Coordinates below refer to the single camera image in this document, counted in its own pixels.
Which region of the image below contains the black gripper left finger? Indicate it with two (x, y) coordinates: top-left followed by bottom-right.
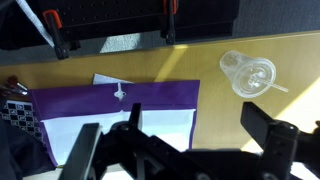
(58, 122), (103, 180)

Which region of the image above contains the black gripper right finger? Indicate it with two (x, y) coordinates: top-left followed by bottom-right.
(240, 101), (299, 164)

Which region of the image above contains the purple cloth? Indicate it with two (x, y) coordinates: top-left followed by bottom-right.
(29, 79), (201, 168)

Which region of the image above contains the white paper inside folder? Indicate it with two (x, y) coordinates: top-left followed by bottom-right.
(41, 108), (196, 166)

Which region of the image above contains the clear plastic straw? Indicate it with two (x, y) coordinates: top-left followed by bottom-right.
(251, 77), (290, 93)

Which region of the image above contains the clear plastic cup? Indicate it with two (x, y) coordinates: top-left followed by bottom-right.
(219, 49), (278, 99)

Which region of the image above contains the black fabric cloth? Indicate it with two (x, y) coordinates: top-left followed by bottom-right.
(0, 116), (59, 180)

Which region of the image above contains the black white checkerboard calibration board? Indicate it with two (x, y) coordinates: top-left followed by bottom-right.
(0, 99), (46, 148)

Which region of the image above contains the loose white paper sheet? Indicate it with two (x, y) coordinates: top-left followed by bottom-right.
(92, 73), (134, 85)

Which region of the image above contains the red-tipped metal tool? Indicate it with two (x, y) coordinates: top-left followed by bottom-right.
(0, 75), (29, 98)

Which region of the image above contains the black perforated breadboard plate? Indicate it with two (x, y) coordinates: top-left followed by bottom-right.
(33, 0), (241, 43)

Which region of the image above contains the white cloth strip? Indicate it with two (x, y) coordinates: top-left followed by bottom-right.
(14, 0), (56, 49)

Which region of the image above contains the black clamp with orange handle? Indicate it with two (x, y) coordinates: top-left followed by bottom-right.
(42, 9), (81, 61)
(160, 0), (178, 46)

